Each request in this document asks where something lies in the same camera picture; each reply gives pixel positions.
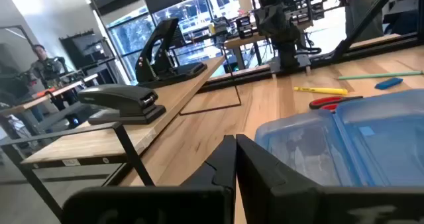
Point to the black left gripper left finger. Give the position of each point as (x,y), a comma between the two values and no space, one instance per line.
(212,204)

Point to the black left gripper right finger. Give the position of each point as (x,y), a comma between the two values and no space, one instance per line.
(291,204)

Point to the yellow highlighter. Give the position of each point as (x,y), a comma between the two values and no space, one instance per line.
(319,90)

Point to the black and red scissors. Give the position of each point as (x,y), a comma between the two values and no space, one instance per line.
(326,101)

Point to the green pencil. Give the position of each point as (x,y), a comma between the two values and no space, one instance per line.
(381,75)

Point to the blue eraser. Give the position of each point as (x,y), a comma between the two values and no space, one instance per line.
(389,83)

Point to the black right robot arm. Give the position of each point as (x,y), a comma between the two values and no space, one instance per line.
(288,53)

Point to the background wooden workbench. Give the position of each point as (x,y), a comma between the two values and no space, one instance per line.
(39,98)
(240,41)

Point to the person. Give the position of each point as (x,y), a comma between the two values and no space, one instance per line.
(362,12)
(46,68)

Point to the blue translucent plastic pencil case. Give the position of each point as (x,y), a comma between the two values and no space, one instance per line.
(381,144)

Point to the wooden shelf with black legs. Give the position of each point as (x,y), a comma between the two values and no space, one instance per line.
(109,141)

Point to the black stapler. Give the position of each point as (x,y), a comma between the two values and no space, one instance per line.
(122,101)

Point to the black equipment rack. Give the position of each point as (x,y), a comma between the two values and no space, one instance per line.
(87,55)

